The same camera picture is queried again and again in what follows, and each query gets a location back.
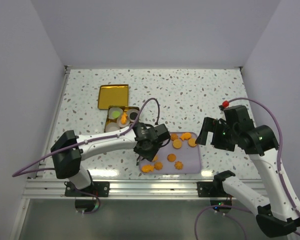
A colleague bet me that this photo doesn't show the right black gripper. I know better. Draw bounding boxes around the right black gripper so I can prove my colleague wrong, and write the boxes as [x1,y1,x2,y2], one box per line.
[195,116,239,152]

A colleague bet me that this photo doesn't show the black round cookie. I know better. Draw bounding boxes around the black round cookie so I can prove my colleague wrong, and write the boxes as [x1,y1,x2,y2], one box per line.
[129,112,138,122]

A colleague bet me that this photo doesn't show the small orange fish cookie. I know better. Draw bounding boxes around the small orange fish cookie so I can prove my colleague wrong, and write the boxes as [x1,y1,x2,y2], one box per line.
[120,112,128,125]

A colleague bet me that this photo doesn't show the gold cookie tin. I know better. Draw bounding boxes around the gold cookie tin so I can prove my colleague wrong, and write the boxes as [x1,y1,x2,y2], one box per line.
[104,106,140,133]

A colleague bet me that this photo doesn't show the green round cookie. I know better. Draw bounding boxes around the green round cookie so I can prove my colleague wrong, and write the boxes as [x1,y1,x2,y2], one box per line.
[111,110,121,119]

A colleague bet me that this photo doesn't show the metal tongs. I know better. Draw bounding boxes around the metal tongs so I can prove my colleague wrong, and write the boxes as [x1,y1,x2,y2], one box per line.
[134,142,168,166]

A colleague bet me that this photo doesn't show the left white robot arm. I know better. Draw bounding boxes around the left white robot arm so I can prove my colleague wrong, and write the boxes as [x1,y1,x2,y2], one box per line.
[50,122,171,197]

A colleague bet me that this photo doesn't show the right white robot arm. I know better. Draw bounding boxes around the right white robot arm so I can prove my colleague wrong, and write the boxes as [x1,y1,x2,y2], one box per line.
[195,105,300,238]

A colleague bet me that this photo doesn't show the flower cookie left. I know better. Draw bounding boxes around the flower cookie left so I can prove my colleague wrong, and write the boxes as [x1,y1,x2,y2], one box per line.
[152,155,158,162]

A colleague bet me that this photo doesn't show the orange fish cookie bottom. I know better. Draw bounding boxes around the orange fish cookie bottom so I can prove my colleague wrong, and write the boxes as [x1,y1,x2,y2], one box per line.
[141,164,155,173]

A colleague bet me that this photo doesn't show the swirl cookie bottom left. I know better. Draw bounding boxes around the swirl cookie bottom left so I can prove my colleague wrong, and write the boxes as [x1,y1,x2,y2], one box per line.
[154,161,163,171]

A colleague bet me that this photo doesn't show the swirl cookie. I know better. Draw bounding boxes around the swirl cookie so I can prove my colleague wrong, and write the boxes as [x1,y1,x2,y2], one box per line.
[174,161,184,170]
[170,133,179,141]
[154,161,163,171]

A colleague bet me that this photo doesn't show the round chip cookie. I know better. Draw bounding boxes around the round chip cookie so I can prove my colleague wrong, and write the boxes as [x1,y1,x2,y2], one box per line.
[167,153,177,162]

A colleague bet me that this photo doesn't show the round dotted cookie right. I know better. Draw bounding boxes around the round dotted cookie right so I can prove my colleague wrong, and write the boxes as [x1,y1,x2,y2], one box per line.
[188,138,197,148]

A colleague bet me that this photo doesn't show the round dotted cookie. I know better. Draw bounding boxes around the round dotted cookie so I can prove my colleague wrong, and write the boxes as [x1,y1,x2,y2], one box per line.
[172,139,183,149]
[188,138,197,148]

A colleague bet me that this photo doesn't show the swirl cookie top centre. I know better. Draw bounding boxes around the swirl cookie top centre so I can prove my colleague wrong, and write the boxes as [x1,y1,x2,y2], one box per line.
[170,133,179,141]

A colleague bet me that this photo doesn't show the round dotted cookie centre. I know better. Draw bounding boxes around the round dotted cookie centre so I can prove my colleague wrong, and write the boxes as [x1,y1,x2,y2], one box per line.
[172,139,183,149]

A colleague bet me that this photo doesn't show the orange fish cookie top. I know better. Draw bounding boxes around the orange fish cookie top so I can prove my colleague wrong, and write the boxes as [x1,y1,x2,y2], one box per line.
[179,132,192,141]

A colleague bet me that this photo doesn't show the swirl cookie bottom right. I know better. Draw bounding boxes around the swirl cookie bottom right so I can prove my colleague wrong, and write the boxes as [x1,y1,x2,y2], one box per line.
[174,161,184,170]

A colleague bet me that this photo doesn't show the lilac plastic tray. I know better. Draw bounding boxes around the lilac plastic tray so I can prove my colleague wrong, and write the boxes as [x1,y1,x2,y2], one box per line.
[139,131,202,175]

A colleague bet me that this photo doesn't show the white paper cup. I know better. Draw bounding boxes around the white paper cup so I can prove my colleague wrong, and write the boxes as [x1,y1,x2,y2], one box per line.
[116,115,130,128]
[108,107,123,120]
[126,109,139,123]
[105,122,121,133]

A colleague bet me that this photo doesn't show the gold tin lid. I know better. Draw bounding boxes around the gold tin lid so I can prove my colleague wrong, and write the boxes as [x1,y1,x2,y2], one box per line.
[97,84,129,110]

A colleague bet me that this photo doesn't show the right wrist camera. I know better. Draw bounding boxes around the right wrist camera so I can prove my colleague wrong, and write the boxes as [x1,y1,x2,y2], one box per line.
[218,100,230,111]

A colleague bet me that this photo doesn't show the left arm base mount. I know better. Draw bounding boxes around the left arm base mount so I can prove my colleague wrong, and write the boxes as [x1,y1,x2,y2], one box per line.
[64,170,110,198]

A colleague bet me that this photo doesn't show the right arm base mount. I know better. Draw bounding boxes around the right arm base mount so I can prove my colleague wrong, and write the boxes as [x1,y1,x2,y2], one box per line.
[196,170,236,198]

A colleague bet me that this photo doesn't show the aluminium rail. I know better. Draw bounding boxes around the aluminium rail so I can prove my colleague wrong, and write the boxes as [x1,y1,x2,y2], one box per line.
[22,178,268,201]

